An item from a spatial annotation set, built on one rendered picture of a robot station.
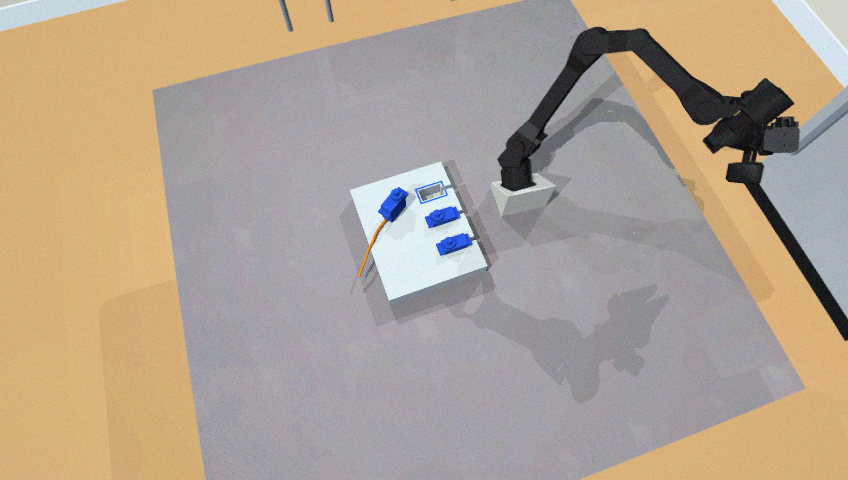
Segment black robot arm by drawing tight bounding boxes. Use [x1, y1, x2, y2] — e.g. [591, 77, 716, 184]
[498, 27, 800, 192]

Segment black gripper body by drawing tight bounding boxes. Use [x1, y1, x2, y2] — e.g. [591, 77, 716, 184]
[726, 124, 764, 185]

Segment white flat rectangular panel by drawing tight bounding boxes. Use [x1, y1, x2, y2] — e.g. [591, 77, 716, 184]
[350, 162, 487, 306]

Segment blue micro servo with orange cable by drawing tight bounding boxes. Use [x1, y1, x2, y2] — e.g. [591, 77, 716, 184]
[358, 187, 409, 278]

